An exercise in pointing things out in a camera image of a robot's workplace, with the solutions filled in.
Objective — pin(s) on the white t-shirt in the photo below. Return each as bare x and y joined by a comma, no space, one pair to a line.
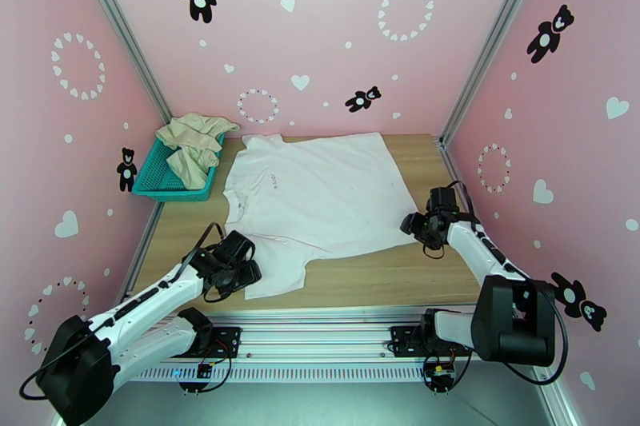
320,190

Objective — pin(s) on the beige shorts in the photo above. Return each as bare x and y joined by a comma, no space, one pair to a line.
192,140

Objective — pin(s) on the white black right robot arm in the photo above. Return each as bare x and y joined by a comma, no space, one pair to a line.
475,245

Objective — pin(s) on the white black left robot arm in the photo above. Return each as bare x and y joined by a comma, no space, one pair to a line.
140,299

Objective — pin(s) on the teal plastic laundry basket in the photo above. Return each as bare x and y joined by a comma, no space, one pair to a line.
155,182

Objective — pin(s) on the small black circuit board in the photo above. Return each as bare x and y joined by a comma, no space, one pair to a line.
204,370

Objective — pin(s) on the circuit board with yellow connector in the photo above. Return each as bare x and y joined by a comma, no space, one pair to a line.
440,374

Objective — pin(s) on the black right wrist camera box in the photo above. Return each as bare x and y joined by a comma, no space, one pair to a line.
441,199

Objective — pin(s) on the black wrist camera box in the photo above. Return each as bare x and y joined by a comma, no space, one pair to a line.
240,246
441,199

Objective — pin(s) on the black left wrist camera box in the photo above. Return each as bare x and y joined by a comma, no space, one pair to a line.
240,246

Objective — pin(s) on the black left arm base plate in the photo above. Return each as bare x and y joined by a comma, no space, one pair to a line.
227,339

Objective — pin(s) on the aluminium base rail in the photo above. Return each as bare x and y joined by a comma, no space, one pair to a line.
320,334

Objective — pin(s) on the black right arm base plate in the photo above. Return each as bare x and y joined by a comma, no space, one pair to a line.
402,339

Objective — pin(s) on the aluminium corner post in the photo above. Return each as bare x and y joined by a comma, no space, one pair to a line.
120,20
492,35

